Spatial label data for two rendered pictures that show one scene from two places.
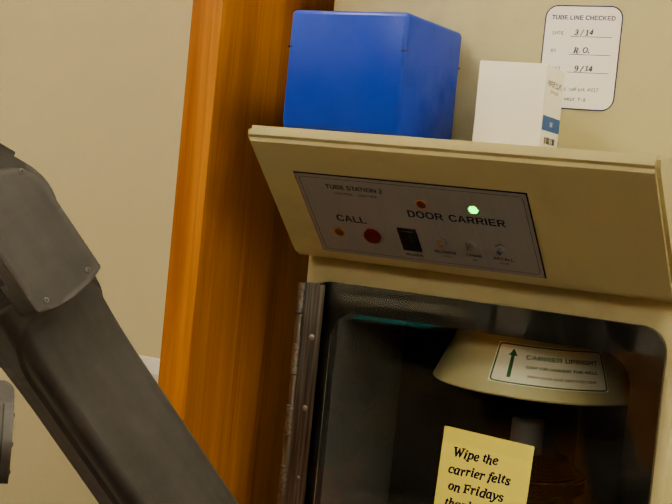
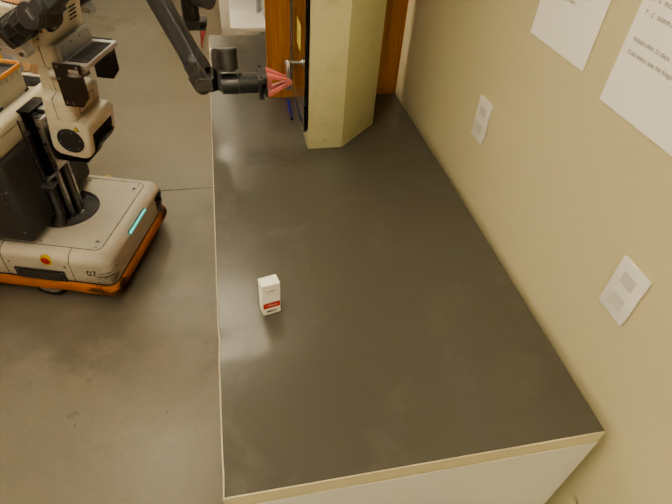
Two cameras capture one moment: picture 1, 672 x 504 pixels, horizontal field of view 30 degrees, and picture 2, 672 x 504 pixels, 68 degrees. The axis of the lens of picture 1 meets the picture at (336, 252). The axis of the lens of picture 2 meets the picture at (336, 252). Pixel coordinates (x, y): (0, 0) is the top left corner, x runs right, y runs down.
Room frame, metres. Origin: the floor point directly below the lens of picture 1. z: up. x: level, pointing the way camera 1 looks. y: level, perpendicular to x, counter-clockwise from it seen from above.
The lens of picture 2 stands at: (0.05, -1.36, 1.79)
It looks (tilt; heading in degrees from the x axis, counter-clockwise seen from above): 43 degrees down; 47
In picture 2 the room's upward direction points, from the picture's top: 4 degrees clockwise
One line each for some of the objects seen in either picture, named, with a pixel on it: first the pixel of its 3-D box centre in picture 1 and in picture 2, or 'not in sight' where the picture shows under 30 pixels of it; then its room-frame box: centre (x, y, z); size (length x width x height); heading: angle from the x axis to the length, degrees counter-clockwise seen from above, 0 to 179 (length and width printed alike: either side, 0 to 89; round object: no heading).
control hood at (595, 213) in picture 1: (460, 211); not in sight; (0.94, -0.09, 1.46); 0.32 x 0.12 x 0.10; 61
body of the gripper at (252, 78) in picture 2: not in sight; (251, 82); (0.80, -0.13, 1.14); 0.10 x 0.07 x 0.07; 62
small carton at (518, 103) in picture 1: (518, 107); not in sight; (0.92, -0.12, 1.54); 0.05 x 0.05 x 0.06; 66
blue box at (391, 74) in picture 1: (373, 79); not in sight; (0.98, -0.02, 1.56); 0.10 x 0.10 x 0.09; 61
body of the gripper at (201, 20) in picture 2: not in sight; (190, 13); (0.84, 0.31, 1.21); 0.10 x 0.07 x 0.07; 151
